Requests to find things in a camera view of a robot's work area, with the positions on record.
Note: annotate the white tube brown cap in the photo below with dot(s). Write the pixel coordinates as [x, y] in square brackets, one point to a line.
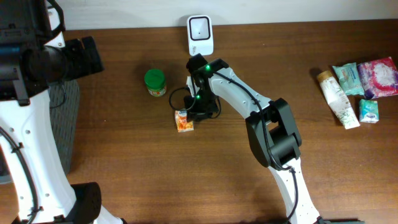
[337, 100]

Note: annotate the mint green wipes packet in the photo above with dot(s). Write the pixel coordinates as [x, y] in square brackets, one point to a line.
[348, 78]

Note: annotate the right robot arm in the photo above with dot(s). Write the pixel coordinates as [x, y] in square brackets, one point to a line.
[273, 135]

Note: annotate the green lid jar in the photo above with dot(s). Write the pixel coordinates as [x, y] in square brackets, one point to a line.
[155, 82]

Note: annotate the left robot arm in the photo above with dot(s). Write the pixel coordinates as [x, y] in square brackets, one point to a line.
[29, 66]

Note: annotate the grey plastic mesh basket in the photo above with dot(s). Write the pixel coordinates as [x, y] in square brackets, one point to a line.
[63, 117]

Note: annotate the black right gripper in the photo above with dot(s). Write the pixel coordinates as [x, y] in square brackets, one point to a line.
[196, 112]

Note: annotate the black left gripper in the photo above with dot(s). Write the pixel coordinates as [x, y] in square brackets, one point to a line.
[67, 56]

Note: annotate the red purple snack package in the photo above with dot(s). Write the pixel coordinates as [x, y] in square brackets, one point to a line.
[378, 78]

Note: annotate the orange small packet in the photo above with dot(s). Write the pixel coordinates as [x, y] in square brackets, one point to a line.
[182, 123]

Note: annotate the teal small tissue pack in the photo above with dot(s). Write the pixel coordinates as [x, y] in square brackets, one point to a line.
[368, 111]

